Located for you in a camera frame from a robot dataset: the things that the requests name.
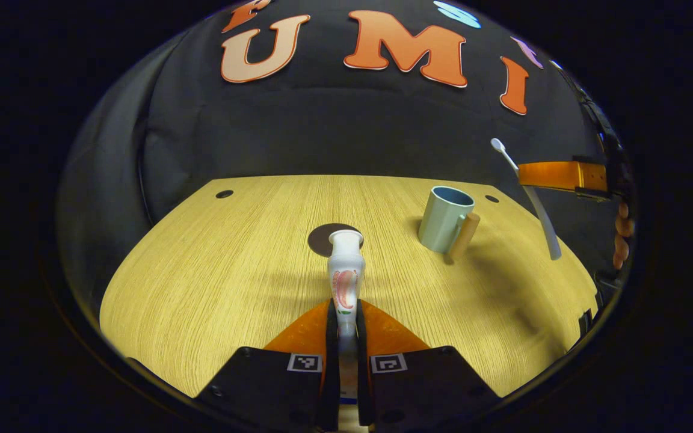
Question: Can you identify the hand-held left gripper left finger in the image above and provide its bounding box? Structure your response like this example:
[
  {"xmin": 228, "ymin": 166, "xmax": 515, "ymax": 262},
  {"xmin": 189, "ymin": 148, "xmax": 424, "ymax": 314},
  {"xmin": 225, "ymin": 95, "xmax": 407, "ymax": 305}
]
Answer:
[{"xmin": 195, "ymin": 299, "xmax": 341, "ymax": 433}]

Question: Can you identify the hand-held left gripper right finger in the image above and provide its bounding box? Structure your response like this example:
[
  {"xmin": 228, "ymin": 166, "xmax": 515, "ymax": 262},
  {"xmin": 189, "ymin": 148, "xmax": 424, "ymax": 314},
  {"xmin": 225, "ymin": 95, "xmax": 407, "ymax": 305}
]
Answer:
[{"xmin": 356, "ymin": 299, "xmax": 502, "ymax": 433}]

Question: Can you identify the white toothbrush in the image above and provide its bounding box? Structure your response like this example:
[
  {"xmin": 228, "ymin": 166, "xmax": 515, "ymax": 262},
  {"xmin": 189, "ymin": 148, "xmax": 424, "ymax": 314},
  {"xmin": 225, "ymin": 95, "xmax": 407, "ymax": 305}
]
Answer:
[{"xmin": 491, "ymin": 138, "xmax": 562, "ymax": 260}]

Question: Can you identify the white toothpaste tube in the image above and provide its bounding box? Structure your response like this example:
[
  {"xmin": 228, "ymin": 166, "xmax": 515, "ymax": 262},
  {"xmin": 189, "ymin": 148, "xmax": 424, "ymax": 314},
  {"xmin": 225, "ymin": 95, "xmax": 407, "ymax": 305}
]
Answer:
[{"xmin": 327, "ymin": 230, "xmax": 366, "ymax": 404}]

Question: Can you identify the blue-grey cup wooden handle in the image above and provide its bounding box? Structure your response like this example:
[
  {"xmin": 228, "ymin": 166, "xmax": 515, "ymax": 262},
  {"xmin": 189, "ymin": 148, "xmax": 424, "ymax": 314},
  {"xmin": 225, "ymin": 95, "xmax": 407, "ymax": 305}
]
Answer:
[{"xmin": 417, "ymin": 186, "xmax": 481, "ymax": 264}]

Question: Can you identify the brown round coaster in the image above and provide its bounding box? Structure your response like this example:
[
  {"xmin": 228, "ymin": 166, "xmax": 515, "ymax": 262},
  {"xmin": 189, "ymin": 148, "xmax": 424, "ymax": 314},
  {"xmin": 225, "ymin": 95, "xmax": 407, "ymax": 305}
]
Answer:
[{"xmin": 308, "ymin": 224, "xmax": 364, "ymax": 258}]

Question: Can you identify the black backdrop cloth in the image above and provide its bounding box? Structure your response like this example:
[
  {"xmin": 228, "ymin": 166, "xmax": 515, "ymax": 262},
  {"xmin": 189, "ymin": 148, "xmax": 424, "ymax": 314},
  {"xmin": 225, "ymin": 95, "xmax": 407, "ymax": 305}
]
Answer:
[{"xmin": 58, "ymin": 0, "xmax": 624, "ymax": 313}]

